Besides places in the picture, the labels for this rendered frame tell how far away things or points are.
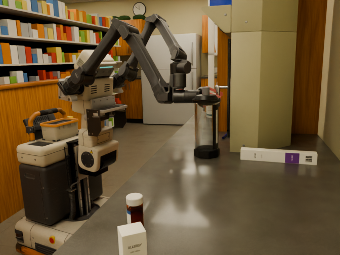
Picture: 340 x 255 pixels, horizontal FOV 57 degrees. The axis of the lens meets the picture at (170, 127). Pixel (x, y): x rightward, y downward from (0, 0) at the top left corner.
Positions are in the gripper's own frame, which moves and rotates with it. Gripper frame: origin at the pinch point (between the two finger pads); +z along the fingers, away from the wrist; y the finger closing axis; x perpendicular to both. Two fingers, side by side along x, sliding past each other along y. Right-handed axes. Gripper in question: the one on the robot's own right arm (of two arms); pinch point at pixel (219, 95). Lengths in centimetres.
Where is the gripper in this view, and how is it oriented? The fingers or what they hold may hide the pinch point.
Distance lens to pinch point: 133.2
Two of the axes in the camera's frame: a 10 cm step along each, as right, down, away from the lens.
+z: 9.7, 0.1, -2.4
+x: 0.6, 9.6, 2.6
